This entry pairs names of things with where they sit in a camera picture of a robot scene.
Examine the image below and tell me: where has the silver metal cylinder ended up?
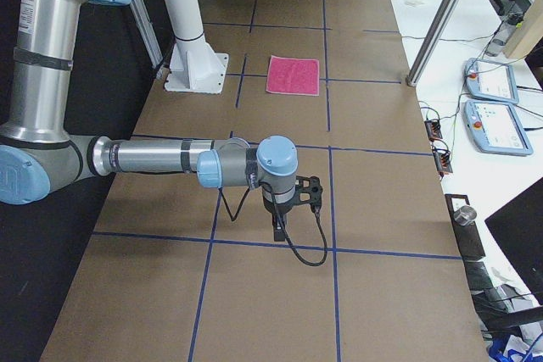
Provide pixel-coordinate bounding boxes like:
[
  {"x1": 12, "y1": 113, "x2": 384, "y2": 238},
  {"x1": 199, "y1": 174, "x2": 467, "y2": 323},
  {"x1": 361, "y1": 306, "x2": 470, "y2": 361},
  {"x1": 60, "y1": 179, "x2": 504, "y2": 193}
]
[{"x1": 453, "y1": 205, "x2": 477, "y2": 226}]

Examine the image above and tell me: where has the upper teach pendant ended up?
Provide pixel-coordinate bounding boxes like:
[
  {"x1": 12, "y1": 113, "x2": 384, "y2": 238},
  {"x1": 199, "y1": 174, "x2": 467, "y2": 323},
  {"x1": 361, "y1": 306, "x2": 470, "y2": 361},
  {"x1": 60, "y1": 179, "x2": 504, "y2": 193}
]
[{"x1": 464, "y1": 58, "x2": 519, "y2": 104}]

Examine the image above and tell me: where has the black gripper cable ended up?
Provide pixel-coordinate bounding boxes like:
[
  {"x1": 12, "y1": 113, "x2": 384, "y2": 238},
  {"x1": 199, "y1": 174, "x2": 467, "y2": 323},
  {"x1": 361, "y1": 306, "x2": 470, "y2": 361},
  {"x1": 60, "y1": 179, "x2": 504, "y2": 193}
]
[{"x1": 259, "y1": 181, "x2": 328, "y2": 267}]

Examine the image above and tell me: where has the lower orange connector box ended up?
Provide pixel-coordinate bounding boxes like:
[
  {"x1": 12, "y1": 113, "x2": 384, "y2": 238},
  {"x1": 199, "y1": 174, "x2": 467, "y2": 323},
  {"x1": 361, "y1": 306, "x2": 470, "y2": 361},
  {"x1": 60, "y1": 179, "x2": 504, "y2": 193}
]
[{"x1": 432, "y1": 148, "x2": 453, "y2": 176}]

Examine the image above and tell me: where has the aluminium frame post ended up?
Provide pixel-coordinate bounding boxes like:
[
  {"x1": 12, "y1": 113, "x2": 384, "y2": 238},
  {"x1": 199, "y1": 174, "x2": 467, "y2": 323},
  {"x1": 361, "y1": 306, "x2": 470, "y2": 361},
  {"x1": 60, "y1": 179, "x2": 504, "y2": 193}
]
[{"x1": 406, "y1": 0, "x2": 459, "y2": 87}]

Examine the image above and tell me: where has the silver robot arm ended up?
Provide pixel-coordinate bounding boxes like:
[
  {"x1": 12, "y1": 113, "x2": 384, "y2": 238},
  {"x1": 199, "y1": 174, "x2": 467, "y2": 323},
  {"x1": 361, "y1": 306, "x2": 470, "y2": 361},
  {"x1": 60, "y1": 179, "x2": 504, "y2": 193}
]
[{"x1": 1, "y1": 0, "x2": 301, "y2": 242}]

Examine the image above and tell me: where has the white pedestal column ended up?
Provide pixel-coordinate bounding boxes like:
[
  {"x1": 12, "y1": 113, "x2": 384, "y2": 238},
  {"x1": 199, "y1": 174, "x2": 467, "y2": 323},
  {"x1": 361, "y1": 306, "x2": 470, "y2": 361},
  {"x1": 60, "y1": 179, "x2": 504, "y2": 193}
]
[{"x1": 165, "y1": 0, "x2": 229, "y2": 94}]

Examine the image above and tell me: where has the teach pendant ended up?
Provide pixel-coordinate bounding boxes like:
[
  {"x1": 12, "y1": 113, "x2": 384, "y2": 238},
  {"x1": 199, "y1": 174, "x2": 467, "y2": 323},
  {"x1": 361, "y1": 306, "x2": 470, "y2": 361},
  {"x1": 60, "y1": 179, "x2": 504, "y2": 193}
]
[
  {"x1": 463, "y1": 99, "x2": 534, "y2": 157},
  {"x1": 464, "y1": 58, "x2": 519, "y2": 104}
]

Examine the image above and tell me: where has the lower teach pendant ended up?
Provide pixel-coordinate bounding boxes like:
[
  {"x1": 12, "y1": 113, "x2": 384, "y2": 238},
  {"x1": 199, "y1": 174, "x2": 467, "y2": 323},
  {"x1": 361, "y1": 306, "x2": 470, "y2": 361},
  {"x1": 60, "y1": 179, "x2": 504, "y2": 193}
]
[{"x1": 463, "y1": 99, "x2": 534, "y2": 157}]

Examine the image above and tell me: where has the black metal plate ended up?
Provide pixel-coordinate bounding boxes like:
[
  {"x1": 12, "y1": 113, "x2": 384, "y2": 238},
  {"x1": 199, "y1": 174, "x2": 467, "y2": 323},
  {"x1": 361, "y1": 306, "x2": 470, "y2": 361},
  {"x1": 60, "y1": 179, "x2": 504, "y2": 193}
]
[{"x1": 445, "y1": 193, "x2": 485, "y2": 261}]

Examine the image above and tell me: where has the pink and grey towel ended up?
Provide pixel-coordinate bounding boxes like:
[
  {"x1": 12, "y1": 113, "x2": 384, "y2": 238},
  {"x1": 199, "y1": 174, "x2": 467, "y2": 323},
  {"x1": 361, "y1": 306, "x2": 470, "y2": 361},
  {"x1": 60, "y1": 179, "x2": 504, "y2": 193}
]
[{"x1": 266, "y1": 56, "x2": 320, "y2": 96}]

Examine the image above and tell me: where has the orange connector box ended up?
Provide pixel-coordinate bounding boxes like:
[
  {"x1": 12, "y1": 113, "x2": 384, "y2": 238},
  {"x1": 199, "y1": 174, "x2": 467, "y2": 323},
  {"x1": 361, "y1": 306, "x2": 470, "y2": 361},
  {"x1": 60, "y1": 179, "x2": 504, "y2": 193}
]
[
  {"x1": 432, "y1": 148, "x2": 453, "y2": 176},
  {"x1": 424, "y1": 119, "x2": 442, "y2": 142}
]

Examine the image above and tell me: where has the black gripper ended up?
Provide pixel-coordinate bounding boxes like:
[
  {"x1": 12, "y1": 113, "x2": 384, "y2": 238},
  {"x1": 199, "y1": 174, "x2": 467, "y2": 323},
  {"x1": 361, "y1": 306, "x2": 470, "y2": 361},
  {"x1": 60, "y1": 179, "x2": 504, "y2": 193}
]
[{"x1": 262, "y1": 196, "x2": 294, "y2": 242}]

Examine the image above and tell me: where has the wooden board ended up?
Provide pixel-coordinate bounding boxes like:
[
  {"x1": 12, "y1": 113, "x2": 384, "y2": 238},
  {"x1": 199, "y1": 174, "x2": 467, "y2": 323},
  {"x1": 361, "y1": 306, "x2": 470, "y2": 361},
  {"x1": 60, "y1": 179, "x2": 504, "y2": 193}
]
[{"x1": 503, "y1": 0, "x2": 542, "y2": 59}]

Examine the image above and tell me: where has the upper orange connector box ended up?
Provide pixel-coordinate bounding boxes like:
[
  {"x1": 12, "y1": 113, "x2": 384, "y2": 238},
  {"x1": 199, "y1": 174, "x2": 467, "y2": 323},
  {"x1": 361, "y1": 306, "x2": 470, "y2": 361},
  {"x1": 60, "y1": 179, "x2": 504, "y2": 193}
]
[{"x1": 424, "y1": 119, "x2": 442, "y2": 142}]

